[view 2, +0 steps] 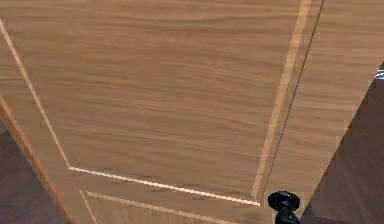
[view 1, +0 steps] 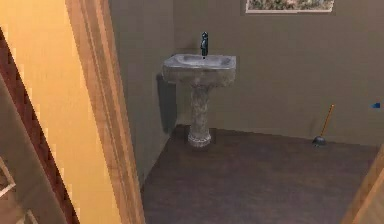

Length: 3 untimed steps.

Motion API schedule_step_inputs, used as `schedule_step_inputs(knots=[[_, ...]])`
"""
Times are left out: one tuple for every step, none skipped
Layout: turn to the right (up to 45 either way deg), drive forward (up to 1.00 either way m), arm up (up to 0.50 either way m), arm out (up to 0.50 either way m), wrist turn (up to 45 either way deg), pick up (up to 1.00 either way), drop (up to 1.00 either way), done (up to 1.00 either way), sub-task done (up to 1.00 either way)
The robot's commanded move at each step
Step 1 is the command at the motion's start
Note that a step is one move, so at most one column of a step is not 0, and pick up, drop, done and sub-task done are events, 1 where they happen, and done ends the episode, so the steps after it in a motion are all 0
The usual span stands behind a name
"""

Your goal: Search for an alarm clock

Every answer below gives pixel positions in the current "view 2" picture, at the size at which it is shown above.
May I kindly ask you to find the black round door handle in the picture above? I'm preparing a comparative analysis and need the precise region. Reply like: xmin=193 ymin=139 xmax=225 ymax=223
xmin=267 ymin=190 xmax=301 ymax=224

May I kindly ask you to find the brown wooden room door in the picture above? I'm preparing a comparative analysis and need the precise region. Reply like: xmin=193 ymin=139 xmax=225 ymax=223
xmin=0 ymin=0 xmax=384 ymax=224

